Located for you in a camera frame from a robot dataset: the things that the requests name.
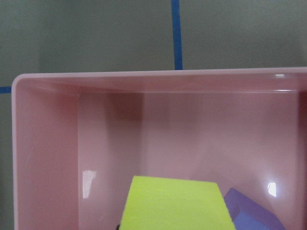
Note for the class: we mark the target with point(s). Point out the purple foam block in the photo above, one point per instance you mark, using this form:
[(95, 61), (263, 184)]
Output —
[(249, 215)]

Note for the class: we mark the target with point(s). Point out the yellow foam block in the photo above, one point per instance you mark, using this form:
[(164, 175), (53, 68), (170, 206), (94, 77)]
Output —
[(155, 203)]

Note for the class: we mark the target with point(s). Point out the pink plastic bin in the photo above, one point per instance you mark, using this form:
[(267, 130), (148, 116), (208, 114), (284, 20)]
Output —
[(79, 138)]

